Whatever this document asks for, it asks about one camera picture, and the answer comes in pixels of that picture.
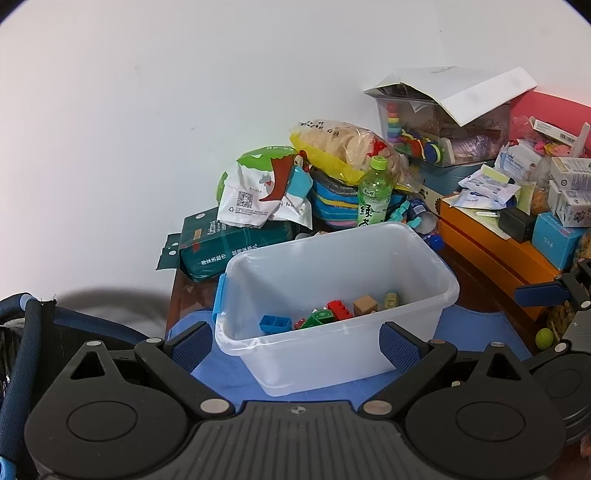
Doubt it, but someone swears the black power adapter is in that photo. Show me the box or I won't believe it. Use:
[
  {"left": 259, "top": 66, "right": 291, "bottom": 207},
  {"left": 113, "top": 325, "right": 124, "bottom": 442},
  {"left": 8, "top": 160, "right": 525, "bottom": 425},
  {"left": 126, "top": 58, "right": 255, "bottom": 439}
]
[{"left": 498, "top": 207, "right": 536, "bottom": 243}]

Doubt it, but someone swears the blue cloth mat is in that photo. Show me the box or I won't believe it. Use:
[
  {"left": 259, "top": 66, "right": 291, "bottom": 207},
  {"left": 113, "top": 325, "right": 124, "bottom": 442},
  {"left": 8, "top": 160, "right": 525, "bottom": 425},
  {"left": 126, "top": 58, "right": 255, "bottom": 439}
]
[{"left": 166, "top": 305, "right": 532, "bottom": 414}]

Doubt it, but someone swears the white green paper bag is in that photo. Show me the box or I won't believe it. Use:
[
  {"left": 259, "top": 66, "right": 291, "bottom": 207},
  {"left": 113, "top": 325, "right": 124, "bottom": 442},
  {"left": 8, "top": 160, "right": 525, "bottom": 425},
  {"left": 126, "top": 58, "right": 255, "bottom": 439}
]
[{"left": 217, "top": 145, "right": 315, "bottom": 228}]

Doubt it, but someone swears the rainbow stacking toy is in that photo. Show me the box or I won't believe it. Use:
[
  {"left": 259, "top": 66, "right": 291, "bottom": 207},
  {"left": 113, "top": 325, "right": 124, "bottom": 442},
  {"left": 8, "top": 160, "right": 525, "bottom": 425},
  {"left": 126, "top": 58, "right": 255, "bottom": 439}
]
[{"left": 385, "top": 102, "right": 403, "bottom": 144}]

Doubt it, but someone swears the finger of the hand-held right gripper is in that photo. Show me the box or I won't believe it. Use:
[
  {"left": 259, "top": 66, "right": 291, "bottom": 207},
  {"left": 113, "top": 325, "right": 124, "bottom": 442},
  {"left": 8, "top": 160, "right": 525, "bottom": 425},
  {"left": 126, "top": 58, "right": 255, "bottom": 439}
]
[
  {"left": 525, "top": 308, "right": 591, "bottom": 376},
  {"left": 515, "top": 261, "right": 591, "bottom": 308}
]

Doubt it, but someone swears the white wipes pack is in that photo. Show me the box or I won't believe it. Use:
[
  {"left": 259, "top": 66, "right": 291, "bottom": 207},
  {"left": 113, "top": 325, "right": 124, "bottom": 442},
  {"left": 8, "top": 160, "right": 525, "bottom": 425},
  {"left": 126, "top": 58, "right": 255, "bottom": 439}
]
[{"left": 496, "top": 141, "right": 550, "bottom": 183}]

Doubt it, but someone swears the teal plastic toy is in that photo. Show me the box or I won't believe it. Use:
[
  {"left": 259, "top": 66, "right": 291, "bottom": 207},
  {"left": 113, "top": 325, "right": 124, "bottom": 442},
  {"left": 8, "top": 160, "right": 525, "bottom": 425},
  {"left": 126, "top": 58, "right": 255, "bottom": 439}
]
[{"left": 388, "top": 199, "right": 423, "bottom": 229}]

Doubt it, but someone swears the large red building brick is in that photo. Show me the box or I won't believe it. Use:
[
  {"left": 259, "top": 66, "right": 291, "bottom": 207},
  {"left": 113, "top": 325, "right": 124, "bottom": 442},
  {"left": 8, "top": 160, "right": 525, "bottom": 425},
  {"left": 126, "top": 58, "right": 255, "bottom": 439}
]
[{"left": 325, "top": 300, "right": 354, "bottom": 320}]

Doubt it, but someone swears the light blue box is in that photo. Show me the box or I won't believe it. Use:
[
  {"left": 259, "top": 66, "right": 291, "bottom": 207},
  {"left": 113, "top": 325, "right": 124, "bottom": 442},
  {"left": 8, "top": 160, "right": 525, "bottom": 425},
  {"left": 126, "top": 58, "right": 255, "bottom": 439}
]
[{"left": 532, "top": 212, "right": 585, "bottom": 271}]

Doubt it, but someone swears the white printed carton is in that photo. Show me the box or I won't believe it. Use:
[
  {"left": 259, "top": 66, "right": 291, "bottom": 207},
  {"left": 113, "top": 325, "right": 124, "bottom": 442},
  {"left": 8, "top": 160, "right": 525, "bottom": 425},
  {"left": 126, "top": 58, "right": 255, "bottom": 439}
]
[
  {"left": 556, "top": 189, "right": 591, "bottom": 227},
  {"left": 550, "top": 157, "right": 591, "bottom": 190}
]

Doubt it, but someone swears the clear bottle with blue cap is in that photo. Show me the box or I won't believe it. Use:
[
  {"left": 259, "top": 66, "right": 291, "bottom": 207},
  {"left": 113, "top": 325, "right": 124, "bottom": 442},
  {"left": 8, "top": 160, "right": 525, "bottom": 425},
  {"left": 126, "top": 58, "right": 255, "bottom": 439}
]
[{"left": 412, "top": 198, "right": 445, "bottom": 250}]

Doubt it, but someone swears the blue building block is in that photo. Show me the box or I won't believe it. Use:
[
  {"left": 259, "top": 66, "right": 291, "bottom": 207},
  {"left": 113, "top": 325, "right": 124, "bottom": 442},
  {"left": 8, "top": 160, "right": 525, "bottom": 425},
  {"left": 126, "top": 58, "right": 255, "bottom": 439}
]
[{"left": 259, "top": 315, "right": 293, "bottom": 334}]

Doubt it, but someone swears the red board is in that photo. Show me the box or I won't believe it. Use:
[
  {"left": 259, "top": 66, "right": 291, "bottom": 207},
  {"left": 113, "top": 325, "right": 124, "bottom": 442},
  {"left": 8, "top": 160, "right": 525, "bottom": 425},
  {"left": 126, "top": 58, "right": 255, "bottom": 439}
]
[{"left": 510, "top": 90, "right": 591, "bottom": 155}]

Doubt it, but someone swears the crispy snack packet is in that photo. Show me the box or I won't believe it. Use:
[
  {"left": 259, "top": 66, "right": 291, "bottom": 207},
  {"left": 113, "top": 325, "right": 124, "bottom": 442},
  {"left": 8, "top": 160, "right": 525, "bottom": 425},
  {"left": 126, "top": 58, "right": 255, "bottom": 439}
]
[{"left": 530, "top": 184, "right": 552, "bottom": 217}]

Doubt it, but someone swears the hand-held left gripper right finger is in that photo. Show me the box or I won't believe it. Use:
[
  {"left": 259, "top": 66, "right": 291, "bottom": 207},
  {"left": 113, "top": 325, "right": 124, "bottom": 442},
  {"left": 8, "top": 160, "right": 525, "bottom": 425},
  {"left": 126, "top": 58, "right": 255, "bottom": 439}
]
[{"left": 358, "top": 322, "right": 533, "bottom": 420}]

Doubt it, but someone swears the flat orange box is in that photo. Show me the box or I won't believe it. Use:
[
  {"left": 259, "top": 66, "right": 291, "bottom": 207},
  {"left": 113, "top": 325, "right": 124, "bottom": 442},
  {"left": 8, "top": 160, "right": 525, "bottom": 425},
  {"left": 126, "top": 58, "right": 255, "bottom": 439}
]
[
  {"left": 438, "top": 196, "right": 561, "bottom": 284},
  {"left": 436, "top": 219, "right": 550, "bottom": 324}
]

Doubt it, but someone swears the green white toy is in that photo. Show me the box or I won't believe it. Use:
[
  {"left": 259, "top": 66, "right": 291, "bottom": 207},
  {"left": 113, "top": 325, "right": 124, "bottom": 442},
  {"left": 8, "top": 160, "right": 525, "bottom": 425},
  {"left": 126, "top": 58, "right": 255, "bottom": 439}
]
[{"left": 302, "top": 310, "right": 337, "bottom": 329}]

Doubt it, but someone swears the white barcode carton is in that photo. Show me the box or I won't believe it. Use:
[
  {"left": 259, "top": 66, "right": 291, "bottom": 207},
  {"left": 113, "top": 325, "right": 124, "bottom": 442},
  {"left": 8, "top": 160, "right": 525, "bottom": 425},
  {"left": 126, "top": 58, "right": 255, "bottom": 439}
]
[{"left": 529, "top": 116, "right": 583, "bottom": 144}]

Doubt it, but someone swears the yellow cracker snack bag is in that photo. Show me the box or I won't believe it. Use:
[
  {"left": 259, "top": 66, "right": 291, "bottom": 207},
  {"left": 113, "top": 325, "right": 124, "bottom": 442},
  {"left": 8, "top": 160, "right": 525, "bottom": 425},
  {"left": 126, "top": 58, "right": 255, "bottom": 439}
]
[{"left": 290, "top": 119, "right": 411, "bottom": 190}]

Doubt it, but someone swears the clear plastic toy box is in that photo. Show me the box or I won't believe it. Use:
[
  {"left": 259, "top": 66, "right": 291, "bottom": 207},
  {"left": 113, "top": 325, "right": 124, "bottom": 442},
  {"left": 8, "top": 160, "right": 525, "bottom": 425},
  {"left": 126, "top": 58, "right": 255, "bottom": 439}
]
[{"left": 376, "top": 90, "right": 511, "bottom": 167}]

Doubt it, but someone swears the white plastic container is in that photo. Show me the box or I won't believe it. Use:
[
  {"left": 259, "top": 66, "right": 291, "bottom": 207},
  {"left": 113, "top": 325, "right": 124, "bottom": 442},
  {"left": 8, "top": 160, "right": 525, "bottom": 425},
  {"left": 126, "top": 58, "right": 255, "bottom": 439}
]
[{"left": 213, "top": 222, "right": 460, "bottom": 398}]

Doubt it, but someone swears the wicker basket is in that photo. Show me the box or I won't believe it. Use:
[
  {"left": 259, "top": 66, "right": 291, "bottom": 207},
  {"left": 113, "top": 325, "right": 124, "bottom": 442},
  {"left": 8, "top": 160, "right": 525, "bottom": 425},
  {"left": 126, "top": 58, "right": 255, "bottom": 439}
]
[{"left": 547, "top": 231, "right": 591, "bottom": 342}]

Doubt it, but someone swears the green tea bottle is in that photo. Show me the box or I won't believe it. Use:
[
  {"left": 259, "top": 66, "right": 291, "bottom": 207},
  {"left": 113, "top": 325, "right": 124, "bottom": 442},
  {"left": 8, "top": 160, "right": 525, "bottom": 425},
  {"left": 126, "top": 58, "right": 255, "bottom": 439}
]
[{"left": 358, "top": 156, "right": 394, "bottom": 229}]

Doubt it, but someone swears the white blue tissue packet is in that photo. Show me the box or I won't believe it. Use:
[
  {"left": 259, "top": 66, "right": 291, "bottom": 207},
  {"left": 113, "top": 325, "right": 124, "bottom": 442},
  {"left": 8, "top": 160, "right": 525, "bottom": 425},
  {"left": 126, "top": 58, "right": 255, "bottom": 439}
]
[
  {"left": 450, "top": 187, "right": 515, "bottom": 209},
  {"left": 462, "top": 165, "right": 520, "bottom": 191}
]

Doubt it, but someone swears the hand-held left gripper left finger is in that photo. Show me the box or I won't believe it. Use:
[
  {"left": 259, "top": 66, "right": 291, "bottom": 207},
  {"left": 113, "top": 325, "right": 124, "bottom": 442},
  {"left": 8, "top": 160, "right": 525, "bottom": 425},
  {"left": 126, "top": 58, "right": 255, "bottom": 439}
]
[{"left": 58, "top": 322, "right": 235, "bottom": 420}]

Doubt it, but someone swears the black chair with blue trim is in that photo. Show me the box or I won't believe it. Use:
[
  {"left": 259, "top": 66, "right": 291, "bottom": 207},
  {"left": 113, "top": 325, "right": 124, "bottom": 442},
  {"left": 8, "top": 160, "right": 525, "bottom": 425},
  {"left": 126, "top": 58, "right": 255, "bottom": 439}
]
[{"left": 0, "top": 292, "right": 139, "bottom": 480}]

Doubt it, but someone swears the dark blue printed box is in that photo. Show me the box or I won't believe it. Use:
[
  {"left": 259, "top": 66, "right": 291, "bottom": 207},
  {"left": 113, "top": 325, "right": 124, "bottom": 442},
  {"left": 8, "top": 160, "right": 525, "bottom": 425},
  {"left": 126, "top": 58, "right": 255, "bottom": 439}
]
[{"left": 409, "top": 164, "right": 485, "bottom": 208}]

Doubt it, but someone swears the colourful felt stack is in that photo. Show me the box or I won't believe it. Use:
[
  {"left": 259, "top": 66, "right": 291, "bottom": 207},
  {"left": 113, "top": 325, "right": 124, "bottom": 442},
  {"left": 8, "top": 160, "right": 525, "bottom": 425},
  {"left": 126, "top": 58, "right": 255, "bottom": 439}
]
[{"left": 305, "top": 168, "right": 407, "bottom": 229}]

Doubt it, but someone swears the dark green package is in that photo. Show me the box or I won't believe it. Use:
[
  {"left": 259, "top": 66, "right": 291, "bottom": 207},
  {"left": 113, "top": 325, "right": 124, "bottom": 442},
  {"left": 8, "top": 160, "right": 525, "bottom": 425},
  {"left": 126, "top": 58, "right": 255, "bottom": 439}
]
[{"left": 156, "top": 208, "right": 301, "bottom": 283}]

